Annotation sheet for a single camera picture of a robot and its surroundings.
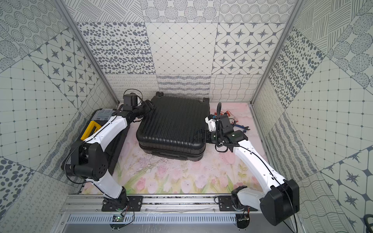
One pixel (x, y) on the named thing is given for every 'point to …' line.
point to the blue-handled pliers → (243, 126)
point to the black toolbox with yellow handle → (96, 116)
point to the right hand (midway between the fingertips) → (200, 138)
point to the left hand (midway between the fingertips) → (156, 106)
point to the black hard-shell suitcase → (175, 127)
